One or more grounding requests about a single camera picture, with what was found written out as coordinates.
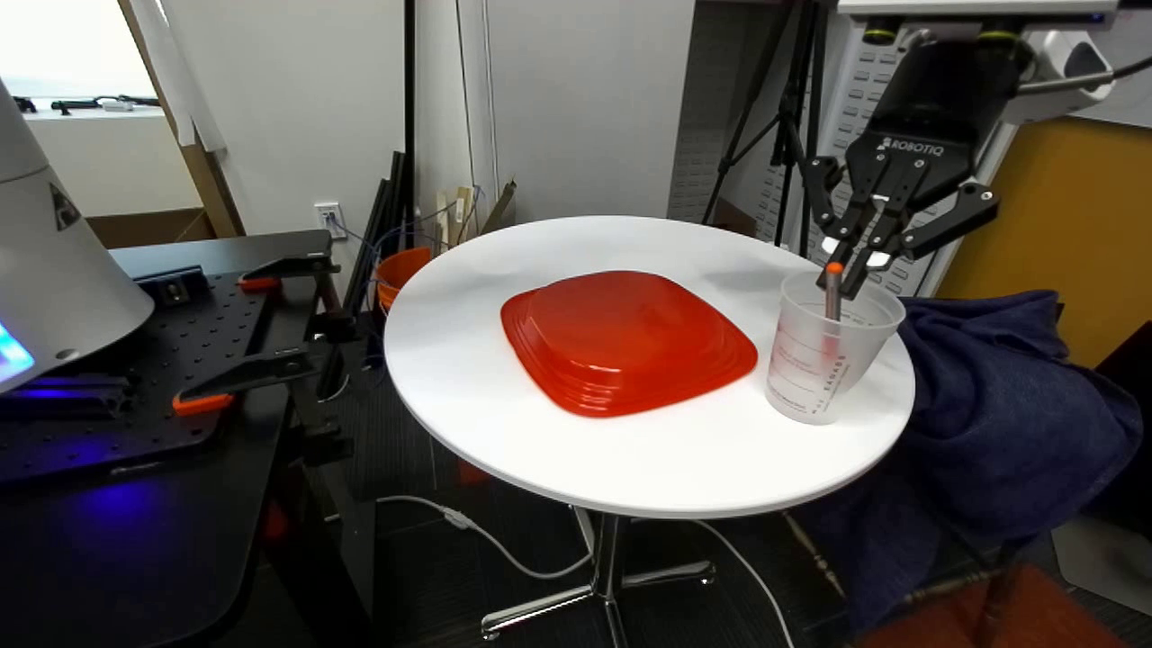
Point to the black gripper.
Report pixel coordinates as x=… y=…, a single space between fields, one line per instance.
x=912 y=170

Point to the orange capped grey marker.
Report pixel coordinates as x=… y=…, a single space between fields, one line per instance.
x=832 y=286

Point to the white robot base cone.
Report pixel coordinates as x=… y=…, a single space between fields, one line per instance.
x=61 y=296

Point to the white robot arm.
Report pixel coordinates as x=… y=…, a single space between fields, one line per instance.
x=1068 y=65

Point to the clear plastic measuring cup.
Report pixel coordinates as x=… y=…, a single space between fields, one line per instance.
x=821 y=342

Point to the black tripod stand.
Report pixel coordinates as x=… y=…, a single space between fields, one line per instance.
x=796 y=34

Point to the white perforated panel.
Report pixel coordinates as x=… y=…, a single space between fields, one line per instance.
x=869 y=65

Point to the red square plate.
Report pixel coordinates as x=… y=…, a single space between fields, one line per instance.
x=624 y=342

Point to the dark blue cloth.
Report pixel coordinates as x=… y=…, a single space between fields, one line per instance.
x=1007 y=440

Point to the round white table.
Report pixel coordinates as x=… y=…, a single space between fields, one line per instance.
x=721 y=454

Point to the orange bucket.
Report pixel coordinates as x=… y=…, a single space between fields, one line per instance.
x=395 y=270

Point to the black perforated work bench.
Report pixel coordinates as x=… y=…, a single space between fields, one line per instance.
x=168 y=556

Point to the orange handled black clamp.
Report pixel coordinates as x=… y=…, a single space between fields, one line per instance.
x=255 y=371

